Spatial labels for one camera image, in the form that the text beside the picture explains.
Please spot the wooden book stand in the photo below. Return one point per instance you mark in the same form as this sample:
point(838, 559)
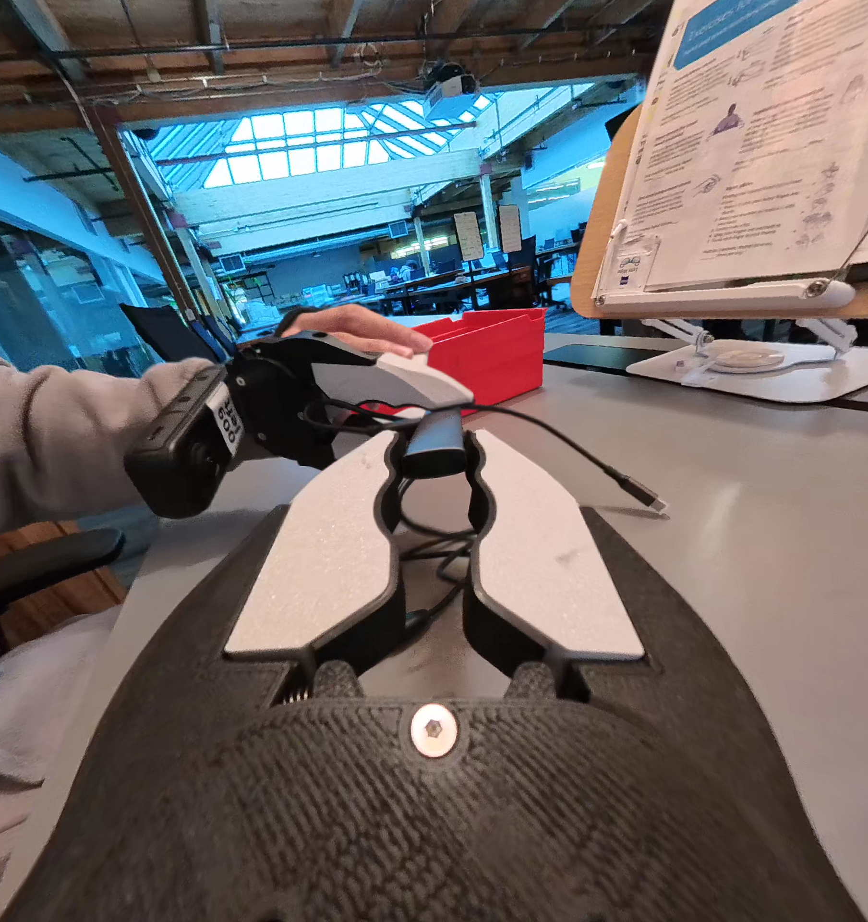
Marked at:
point(729, 292)

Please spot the dark fabric chair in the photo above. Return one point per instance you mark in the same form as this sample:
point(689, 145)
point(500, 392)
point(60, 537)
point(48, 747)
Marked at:
point(160, 328)

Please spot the whiteboard on stand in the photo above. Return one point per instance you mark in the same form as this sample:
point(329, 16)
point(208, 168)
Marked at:
point(509, 227)
point(468, 236)

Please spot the grey desk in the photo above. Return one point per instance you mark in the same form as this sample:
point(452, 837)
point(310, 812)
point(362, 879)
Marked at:
point(765, 576)

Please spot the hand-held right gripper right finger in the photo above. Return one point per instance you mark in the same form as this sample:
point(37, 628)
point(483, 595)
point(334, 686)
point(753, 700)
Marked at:
point(549, 569)

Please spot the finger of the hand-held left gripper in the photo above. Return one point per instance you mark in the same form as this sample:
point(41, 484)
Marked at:
point(365, 420)
point(405, 382)

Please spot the printed paper sheet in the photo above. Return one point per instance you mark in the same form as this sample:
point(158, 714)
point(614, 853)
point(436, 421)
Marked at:
point(765, 144)

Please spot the black chair armrest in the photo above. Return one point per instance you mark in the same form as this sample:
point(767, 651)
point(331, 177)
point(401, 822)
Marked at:
point(59, 558)

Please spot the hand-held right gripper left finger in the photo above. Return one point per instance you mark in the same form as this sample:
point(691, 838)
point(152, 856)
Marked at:
point(319, 562)

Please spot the person's left forearm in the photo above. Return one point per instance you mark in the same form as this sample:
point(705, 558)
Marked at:
point(52, 439)

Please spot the dark grey usb hub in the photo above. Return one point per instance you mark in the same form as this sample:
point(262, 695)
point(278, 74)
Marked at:
point(434, 446)

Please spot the person's left hand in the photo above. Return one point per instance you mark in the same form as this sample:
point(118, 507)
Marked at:
point(362, 324)

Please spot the long wooden work table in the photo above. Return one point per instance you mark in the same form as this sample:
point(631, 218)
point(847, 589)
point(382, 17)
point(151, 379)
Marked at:
point(463, 284)

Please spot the red plastic bin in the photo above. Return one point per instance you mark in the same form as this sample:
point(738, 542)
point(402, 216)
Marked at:
point(491, 353)

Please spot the black flat pad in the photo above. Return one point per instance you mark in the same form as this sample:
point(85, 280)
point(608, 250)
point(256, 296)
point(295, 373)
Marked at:
point(585, 355)

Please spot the skylight window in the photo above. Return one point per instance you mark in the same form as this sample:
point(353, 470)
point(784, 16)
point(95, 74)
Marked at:
point(297, 144)

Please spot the person's grey sweatshirt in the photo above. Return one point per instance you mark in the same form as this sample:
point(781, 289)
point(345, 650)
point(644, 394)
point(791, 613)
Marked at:
point(16, 720)

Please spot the ceiling projector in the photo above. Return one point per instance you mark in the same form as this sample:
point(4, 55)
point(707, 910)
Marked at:
point(450, 90)

